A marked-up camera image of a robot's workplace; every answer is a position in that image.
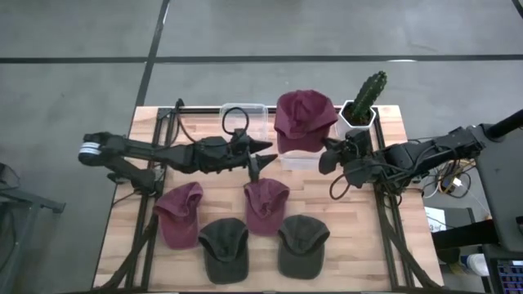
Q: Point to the dark grey baseball cap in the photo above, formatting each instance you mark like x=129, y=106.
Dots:
x=302, y=245
x=224, y=249

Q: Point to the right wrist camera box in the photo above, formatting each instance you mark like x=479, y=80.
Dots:
x=358, y=141

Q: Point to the keyboard with coloured keys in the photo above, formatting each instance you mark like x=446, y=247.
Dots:
x=510, y=279

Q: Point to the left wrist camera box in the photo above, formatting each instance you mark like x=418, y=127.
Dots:
x=241, y=136

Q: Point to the white hexagonal plant pot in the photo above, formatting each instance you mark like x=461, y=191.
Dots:
x=347, y=122

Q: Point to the dark grey metal stand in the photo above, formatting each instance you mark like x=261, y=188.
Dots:
x=24, y=202

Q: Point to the clear plastic bin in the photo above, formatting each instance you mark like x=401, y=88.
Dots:
x=302, y=161
x=257, y=118

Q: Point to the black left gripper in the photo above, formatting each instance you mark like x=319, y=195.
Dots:
x=222, y=157

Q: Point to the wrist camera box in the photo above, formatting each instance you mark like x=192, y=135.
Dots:
x=241, y=136
x=358, y=141

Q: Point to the black pole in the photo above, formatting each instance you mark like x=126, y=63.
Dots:
x=506, y=122

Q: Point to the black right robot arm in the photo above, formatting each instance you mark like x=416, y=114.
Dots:
x=433, y=151

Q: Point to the maroon baseball cap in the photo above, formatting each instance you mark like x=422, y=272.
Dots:
x=304, y=118
x=180, y=216
x=265, y=208

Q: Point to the white paper sheet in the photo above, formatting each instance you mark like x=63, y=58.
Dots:
x=435, y=218

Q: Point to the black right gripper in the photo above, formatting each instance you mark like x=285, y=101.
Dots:
x=361, y=169

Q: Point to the green cactus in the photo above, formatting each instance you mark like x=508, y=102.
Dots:
x=367, y=96

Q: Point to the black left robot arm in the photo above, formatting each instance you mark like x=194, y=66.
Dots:
x=135, y=149

